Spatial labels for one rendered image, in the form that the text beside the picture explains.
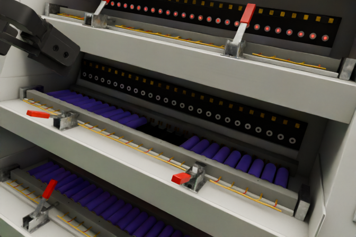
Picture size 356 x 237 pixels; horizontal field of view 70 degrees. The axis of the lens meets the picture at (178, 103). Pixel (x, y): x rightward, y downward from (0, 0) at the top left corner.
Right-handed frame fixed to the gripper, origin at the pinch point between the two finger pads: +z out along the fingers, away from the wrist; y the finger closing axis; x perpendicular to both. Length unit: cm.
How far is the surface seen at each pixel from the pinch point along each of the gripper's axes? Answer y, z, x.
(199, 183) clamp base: 15.4, 20.8, -7.0
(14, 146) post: -30.3, 28.5, -16.8
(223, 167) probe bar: 17.3, 23.5, -3.6
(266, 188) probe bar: 23.9, 22.9, -4.1
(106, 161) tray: 0.3, 19.6, -9.6
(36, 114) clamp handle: -11.7, 14.0, -6.9
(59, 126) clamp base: -12.2, 20.2, -7.6
